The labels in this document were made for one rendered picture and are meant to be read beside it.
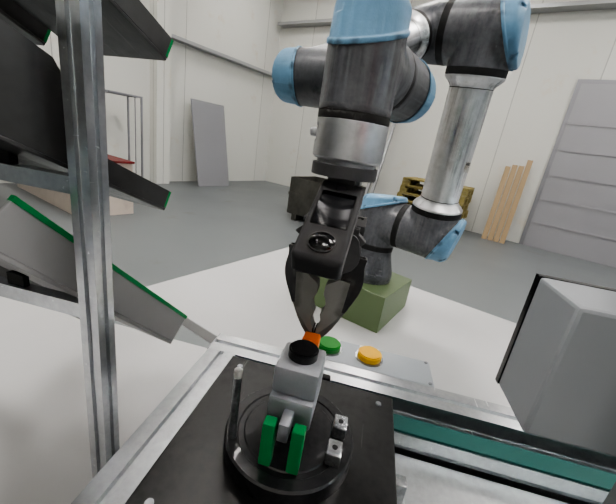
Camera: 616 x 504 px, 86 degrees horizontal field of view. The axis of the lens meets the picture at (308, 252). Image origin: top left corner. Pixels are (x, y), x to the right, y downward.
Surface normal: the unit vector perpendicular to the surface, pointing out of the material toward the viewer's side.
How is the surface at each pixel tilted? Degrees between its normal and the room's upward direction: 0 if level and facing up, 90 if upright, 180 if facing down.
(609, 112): 90
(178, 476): 0
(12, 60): 90
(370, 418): 0
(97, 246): 90
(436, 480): 0
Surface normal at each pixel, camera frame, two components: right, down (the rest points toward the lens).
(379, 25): 0.10, 0.29
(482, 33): -0.58, 0.33
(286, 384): -0.22, 0.28
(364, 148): 0.32, 0.35
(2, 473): 0.15, -0.94
